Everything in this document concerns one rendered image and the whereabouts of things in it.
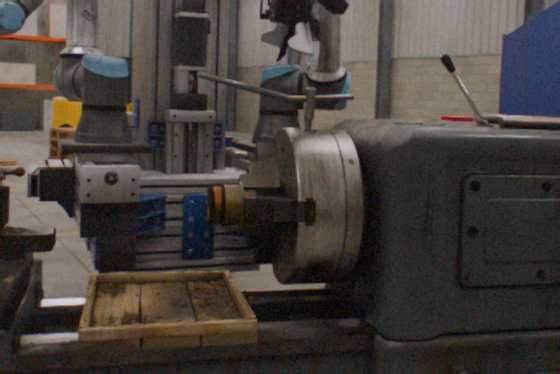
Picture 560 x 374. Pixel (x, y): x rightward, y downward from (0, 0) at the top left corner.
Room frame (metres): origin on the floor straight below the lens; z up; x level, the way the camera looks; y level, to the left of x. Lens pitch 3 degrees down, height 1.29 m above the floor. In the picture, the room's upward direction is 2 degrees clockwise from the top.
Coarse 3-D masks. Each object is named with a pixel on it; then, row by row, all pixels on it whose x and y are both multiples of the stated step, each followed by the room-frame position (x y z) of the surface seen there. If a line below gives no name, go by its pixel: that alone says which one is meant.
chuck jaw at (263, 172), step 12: (264, 144) 1.42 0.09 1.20; (264, 156) 1.40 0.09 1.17; (276, 156) 1.41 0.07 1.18; (252, 168) 1.38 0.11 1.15; (264, 168) 1.39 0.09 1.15; (276, 168) 1.39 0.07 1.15; (240, 180) 1.36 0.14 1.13; (252, 180) 1.36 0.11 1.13; (264, 180) 1.37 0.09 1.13; (276, 180) 1.38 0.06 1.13; (264, 192) 1.38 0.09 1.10; (276, 192) 1.39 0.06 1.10
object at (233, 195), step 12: (216, 192) 1.31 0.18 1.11; (228, 192) 1.31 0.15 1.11; (240, 192) 1.32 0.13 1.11; (252, 192) 1.34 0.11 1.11; (216, 204) 1.30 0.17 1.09; (228, 204) 1.30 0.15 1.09; (240, 204) 1.31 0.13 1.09; (216, 216) 1.30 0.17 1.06; (228, 216) 1.30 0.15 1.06; (240, 216) 1.31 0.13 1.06; (240, 228) 1.33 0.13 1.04
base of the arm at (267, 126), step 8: (264, 112) 1.97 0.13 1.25; (272, 112) 1.96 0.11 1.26; (280, 112) 1.96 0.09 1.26; (288, 112) 1.96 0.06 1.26; (296, 112) 1.99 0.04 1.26; (264, 120) 1.97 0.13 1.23; (272, 120) 1.96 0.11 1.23; (280, 120) 1.95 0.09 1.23; (288, 120) 1.96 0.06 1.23; (296, 120) 1.99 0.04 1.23; (256, 128) 1.99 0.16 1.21; (264, 128) 1.96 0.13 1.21; (272, 128) 1.95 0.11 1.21; (280, 128) 1.95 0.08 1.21; (256, 136) 1.97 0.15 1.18; (264, 136) 1.95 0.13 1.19; (272, 136) 1.94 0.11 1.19
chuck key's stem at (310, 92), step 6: (306, 90) 1.33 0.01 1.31; (312, 90) 1.33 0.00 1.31; (312, 96) 1.33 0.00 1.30; (306, 102) 1.33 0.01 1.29; (312, 102) 1.33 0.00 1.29; (306, 108) 1.34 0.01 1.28; (312, 108) 1.34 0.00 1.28; (306, 114) 1.34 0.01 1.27; (312, 114) 1.34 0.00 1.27; (306, 120) 1.34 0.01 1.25; (306, 126) 1.34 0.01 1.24
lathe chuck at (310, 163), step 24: (288, 144) 1.31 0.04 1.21; (312, 144) 1.29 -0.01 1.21; (336, 144) 1.31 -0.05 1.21; (288, 168) 1.31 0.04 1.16; (312, 168) 1.25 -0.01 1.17; (336, 168) 1.26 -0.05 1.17; (288, 192) 1.30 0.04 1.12; (312, 192) 1.23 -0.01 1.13; (336, 192) 1.24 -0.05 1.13; (336, 216) 1.23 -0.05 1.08; (288, 240) 1.29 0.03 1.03; (312, 240) 1.23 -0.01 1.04; (336, 240) 1.24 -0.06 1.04; (288, 264) 1.28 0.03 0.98; (336, 264) 1.27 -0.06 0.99
